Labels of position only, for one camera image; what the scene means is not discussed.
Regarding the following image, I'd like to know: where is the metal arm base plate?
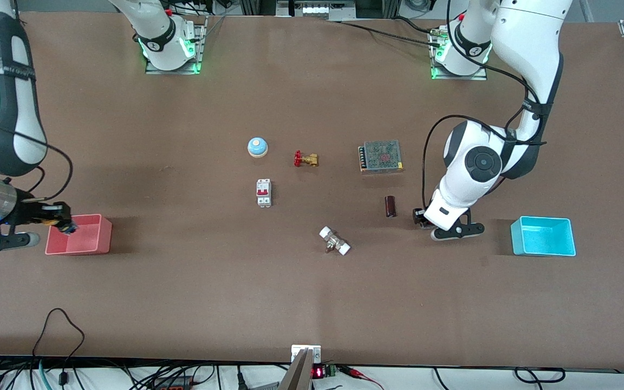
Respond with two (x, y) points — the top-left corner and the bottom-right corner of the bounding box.
(429, 26), (488, 81)
(145, 15), (207, 75)

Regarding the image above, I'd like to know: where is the red clip lead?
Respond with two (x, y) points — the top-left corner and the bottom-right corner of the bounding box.
(338, 365), (384, 390)

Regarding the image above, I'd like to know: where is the black looped table cable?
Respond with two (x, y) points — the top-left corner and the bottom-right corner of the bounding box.
(31, 308), (86, 382)

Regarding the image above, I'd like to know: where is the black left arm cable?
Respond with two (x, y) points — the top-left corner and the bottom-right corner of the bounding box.
(422, 51), (549, 210)

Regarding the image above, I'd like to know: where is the cyan plastic bin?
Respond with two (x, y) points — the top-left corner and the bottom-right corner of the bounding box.
(510, 216), (577, 257)

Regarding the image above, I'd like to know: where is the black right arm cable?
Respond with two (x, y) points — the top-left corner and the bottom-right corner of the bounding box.
(3, 123), (74, 202)

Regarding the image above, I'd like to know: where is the black coiled floor cable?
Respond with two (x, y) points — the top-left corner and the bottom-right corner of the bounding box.
(514, 367), (567, 385)

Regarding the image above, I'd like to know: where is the metal mesh power supply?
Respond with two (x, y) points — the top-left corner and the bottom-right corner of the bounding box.
(358, 140), (405, 174)

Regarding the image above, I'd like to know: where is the metal rack with connectors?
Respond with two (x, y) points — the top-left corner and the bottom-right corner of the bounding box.
(275, 0), (357, 22)

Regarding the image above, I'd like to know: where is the white-ended pipe fitting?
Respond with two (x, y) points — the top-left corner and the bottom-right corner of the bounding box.
(319, 226), (352, 256)

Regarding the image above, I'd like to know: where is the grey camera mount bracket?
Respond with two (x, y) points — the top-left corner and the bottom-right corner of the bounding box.
(278, 344), (323, 390)

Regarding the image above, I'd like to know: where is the long black base cable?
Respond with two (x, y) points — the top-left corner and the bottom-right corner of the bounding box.
(329, 15), (445, 47)

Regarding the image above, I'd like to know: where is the pink plastic bin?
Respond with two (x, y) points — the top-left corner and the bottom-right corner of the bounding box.
(45, 214), (113, 256)

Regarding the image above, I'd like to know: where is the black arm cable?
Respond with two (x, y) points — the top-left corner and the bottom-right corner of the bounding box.
(422, 51), (549, 210)
(3, 123), (74, 202)

